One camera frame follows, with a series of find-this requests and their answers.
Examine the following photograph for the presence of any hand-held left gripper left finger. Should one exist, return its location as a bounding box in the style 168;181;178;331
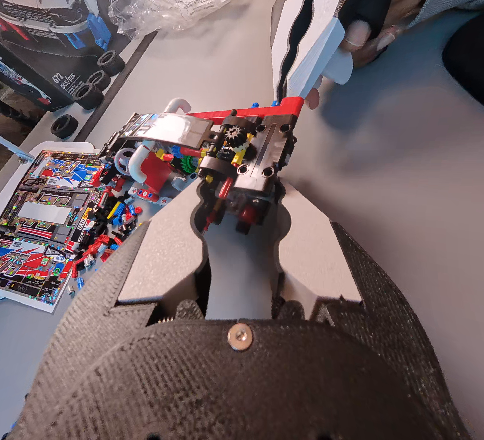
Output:
117;181;210;306

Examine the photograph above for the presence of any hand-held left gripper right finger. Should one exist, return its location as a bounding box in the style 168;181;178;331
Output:
271;181;363;320

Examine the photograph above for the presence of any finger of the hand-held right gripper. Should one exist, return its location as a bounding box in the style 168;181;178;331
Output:
271;0;309;100
286;0;358;98

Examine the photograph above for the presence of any lego car model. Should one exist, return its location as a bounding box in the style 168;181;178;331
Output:
99;96;305;236

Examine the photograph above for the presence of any black rubber lego tyre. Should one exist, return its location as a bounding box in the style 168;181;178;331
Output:
98;50;125;76
86;70;111;91
51;115;79;140
72;82;104;110

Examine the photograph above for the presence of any black lego set box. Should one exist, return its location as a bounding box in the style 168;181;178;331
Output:
0;0;159;112

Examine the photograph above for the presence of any pile of mixed coloured pieces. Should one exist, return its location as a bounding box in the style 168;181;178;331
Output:
68;179;144;293

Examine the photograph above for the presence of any holographic sticker sheet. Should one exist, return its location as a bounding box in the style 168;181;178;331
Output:
0;150;106;314

